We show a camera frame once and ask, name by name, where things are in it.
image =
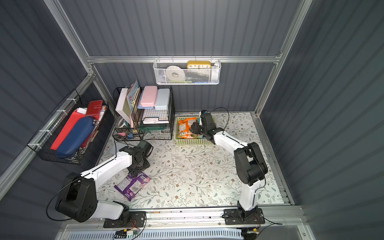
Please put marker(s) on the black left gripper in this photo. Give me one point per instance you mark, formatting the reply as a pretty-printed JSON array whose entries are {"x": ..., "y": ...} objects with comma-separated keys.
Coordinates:
[{"x": 135, "y": 169}]

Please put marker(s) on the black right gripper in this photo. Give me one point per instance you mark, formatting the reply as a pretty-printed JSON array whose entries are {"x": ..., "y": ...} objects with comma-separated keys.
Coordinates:
[{"x": 197, "y": 129}]

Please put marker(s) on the orange Fox's fruits candy bag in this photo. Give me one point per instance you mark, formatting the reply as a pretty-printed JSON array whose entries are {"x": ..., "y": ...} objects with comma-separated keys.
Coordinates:
[{"x": 186, "y": 124}]

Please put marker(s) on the purple candy bag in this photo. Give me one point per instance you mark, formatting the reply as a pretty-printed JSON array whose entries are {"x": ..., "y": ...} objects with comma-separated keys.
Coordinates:
[{"x": 130, "y": 186}]

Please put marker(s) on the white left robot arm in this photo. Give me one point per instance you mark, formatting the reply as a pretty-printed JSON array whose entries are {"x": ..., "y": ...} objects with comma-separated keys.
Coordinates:
[{"x": 78, "y": 197}]

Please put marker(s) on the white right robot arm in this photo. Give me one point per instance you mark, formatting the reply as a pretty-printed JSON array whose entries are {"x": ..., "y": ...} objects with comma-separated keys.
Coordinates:
[{"x": 250, "y": 164}]

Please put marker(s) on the light green plastic basket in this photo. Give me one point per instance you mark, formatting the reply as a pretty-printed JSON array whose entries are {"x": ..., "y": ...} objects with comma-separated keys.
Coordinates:
[{"x": 180, "y": 141}]

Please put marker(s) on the green mesh zipper pouch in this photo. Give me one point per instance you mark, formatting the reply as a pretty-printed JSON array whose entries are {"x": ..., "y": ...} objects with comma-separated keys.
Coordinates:
[{"x": 150, "y": 128}]

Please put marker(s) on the light blue pencil case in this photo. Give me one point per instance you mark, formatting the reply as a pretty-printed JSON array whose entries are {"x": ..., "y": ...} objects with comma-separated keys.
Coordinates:
[{"x": 162, "y": 101}]

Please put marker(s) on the pink pencil case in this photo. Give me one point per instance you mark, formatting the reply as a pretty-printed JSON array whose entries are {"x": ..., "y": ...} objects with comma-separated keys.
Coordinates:
[{"x": 149, "y": 96}]

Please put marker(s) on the white tape roll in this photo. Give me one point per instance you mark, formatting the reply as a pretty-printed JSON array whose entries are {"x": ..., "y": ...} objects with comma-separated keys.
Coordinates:
[{"x": 175, "y": 74}]

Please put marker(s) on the yellow clock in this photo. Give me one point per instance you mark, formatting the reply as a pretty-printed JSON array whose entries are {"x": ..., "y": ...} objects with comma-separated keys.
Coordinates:
[{"x": 199, "y": 65}]

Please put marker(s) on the red wallet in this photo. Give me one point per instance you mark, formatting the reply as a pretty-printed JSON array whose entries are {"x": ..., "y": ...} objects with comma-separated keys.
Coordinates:
[{"x": 94, "y": 108}]

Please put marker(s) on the blue zipper pouch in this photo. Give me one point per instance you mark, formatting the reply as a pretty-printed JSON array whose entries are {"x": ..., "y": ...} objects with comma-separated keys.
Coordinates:
[{"x": 76, "y": 137}]

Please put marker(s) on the red folder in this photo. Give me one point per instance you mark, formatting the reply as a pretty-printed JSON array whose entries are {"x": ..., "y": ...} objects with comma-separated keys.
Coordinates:
[{"x": 73, "y": 119}]

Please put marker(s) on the black wire desk organizer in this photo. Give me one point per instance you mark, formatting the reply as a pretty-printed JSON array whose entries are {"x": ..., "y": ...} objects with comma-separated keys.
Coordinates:
[{"x": 147, "y": 116}]

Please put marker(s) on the white wire wall basket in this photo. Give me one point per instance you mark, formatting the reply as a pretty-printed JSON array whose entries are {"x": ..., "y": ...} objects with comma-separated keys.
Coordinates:
[{"x": 193, "y": 77}]

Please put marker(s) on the black wire wall basket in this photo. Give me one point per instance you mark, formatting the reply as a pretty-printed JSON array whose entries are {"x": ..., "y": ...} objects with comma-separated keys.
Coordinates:
[{"x": 91, "y": 149}]

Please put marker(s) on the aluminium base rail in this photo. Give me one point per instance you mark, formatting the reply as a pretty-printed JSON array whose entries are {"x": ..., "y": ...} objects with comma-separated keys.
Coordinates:
[{"x": 160, "y": 220}]

